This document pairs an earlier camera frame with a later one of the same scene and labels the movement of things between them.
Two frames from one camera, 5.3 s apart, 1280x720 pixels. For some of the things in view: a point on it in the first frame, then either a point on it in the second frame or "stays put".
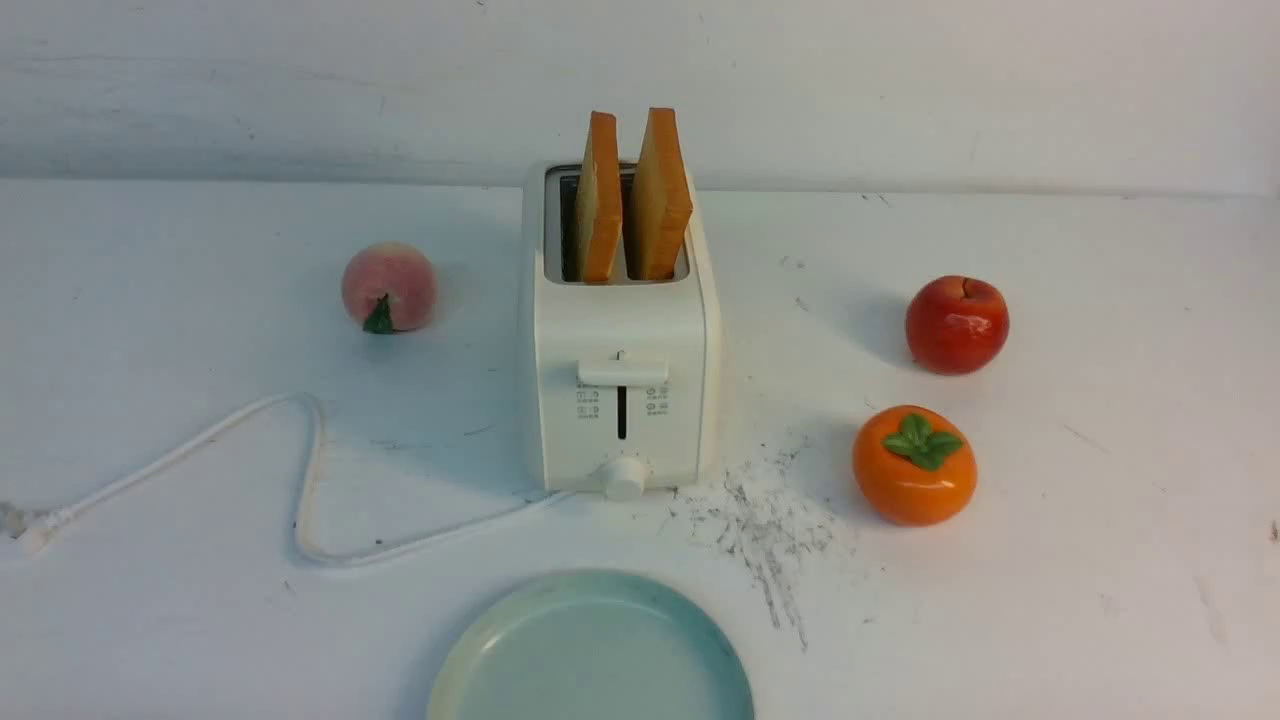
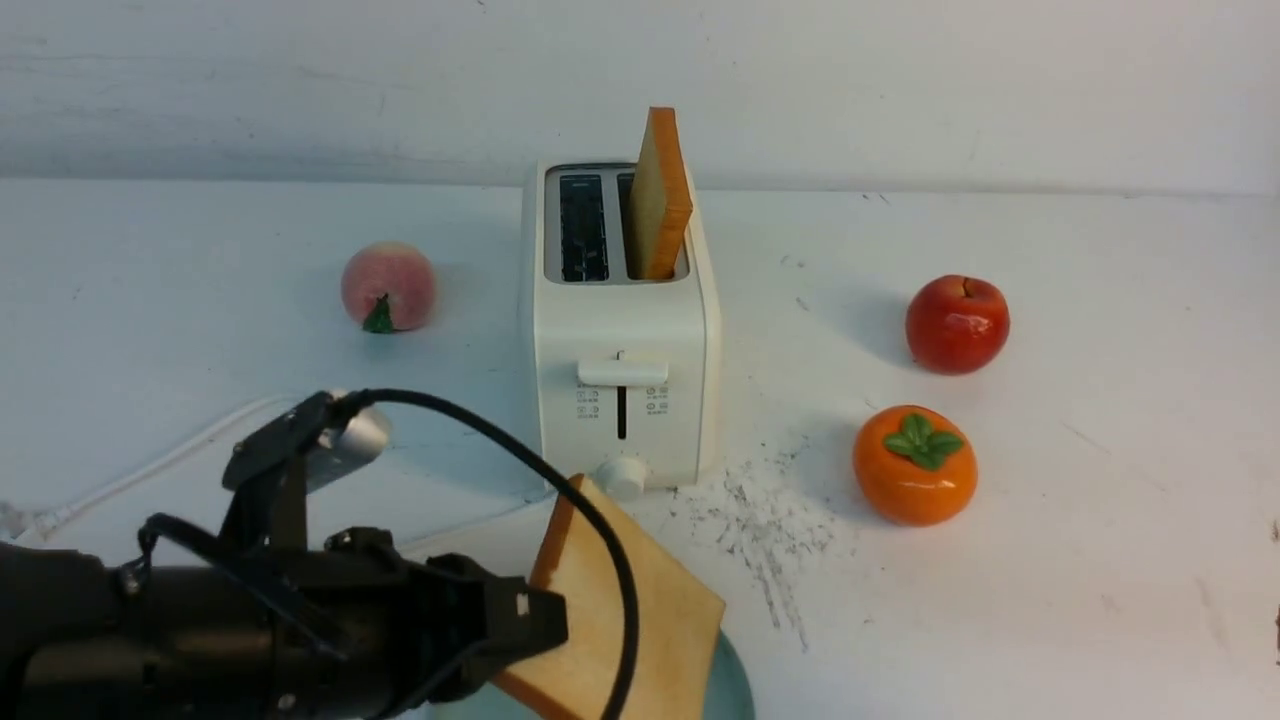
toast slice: [599, 211] -> [679, 620]
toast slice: [661, 205] stays put
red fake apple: [956, 325] stays put
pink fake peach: [403, 272] stays put
